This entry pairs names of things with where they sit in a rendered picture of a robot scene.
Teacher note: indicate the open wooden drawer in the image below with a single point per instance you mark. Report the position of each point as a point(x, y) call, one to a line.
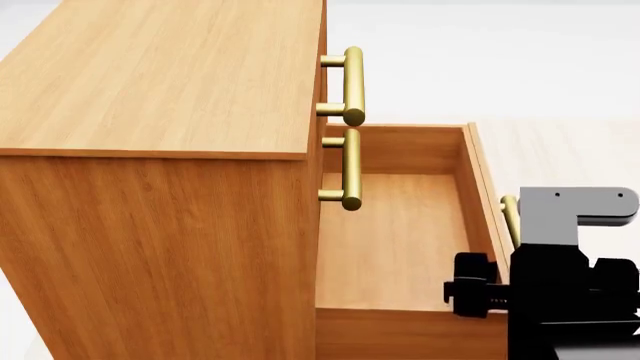
point(395, 240)

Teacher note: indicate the wooden cabinet body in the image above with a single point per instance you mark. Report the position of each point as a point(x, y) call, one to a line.
point(150, 187)

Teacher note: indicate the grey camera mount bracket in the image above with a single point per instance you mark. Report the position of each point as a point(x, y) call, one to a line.
point(555, 217)

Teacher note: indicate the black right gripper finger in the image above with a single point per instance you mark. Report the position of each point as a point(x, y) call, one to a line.
point(472, 285)
point(616, 274)

